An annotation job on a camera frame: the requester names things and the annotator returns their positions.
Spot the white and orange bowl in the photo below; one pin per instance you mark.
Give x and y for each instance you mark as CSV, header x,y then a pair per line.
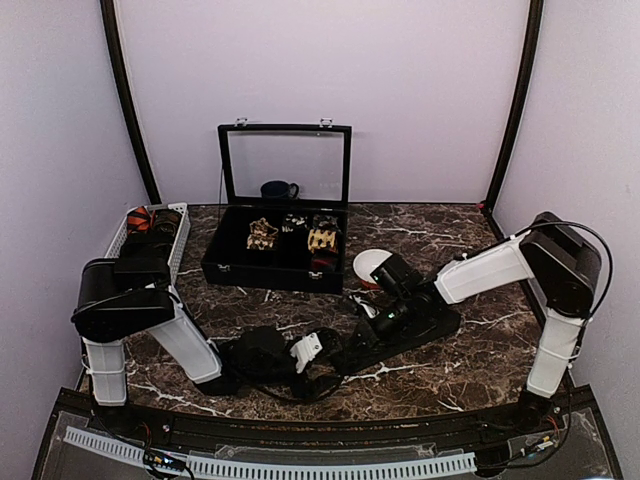
x,y
366,262

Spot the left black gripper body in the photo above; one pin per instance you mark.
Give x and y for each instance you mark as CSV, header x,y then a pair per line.
x,y
306,388

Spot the white plastic basket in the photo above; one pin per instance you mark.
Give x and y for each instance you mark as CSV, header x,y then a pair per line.
x,y
153,244

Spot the leopard print rolled tie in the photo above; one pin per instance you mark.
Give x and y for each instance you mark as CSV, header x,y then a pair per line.
x,y
263,236

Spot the black tie storage box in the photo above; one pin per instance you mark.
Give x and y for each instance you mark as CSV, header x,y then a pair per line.
x,y
315,156

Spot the brown rolled tie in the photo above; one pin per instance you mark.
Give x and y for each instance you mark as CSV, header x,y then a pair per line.
x,y
166,221

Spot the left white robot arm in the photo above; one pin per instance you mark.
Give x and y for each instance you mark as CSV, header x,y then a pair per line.
x,y
121,297

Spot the red black rolled tie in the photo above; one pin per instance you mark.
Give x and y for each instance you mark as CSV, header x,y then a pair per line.
x,y
324,261

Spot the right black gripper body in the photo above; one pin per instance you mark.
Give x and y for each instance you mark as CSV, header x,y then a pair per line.
x,y
404,313

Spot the black necktie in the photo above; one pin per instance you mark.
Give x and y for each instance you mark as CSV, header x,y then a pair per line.
x,y
364,348

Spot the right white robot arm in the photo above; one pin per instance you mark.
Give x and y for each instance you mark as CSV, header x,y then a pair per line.
x,y
550,251

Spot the tan patterned rolled tie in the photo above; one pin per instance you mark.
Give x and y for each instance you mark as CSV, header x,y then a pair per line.
x,y
324,234

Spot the white cable duct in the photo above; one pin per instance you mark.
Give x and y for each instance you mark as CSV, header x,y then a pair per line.
x,y
264,464

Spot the black white rolled tie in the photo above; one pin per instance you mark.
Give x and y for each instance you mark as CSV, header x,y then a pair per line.
x,y
295,223

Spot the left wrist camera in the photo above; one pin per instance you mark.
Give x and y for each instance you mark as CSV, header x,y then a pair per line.
x,y
260,349

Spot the dark blue mug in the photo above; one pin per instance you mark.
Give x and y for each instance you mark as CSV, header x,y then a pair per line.
x,y
279,190

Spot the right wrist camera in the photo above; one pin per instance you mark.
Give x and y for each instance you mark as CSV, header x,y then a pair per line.
x,y
396,277

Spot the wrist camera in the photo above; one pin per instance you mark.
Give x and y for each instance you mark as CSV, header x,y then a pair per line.
x,y
260,349
396,277

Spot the orange striped rolled tie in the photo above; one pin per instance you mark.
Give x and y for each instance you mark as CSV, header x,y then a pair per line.
x,y
140,220

